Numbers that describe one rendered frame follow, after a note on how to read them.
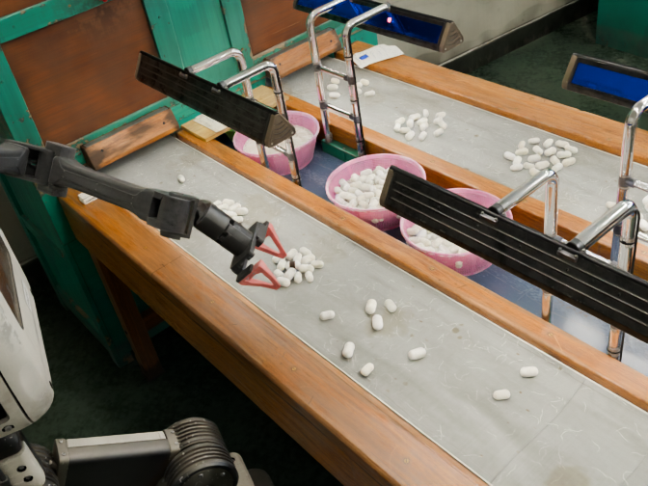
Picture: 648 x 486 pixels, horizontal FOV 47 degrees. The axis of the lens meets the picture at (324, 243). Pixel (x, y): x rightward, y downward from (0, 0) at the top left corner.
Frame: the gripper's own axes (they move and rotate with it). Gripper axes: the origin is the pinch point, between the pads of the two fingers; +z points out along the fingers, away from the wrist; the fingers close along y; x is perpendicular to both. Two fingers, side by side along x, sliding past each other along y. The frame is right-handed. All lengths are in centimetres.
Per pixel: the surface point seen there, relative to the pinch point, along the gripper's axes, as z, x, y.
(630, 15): 141, 60, -273
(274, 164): 5, -23, -71
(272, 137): -13.2, 8.0, -27.0
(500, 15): 98, 12, -286
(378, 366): 25.1, 3.6, 11.7
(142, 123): -30, -46, -80
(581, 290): 21, 51, 28
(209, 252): -2.9, -30.3, -29.1
